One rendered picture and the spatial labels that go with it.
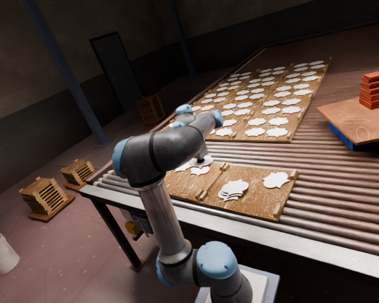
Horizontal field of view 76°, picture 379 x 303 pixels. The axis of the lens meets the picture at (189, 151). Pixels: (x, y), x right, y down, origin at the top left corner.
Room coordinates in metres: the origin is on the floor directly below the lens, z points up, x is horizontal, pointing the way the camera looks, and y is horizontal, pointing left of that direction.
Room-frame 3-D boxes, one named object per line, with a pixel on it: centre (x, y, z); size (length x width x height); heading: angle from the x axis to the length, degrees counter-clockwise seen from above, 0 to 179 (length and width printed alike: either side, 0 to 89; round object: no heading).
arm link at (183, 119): (1.00, -0.02, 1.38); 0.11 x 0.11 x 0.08; 69
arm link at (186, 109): (1.10, -0.04, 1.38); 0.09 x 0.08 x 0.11; 159
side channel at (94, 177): (3.19, -0.55, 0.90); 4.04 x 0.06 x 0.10; 137
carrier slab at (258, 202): (1.01, -0.23, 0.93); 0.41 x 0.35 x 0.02; 46
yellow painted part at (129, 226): (1.36, 0.54, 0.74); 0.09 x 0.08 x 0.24; 47
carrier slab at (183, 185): (1.31, 0.07, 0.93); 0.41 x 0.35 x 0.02; 44
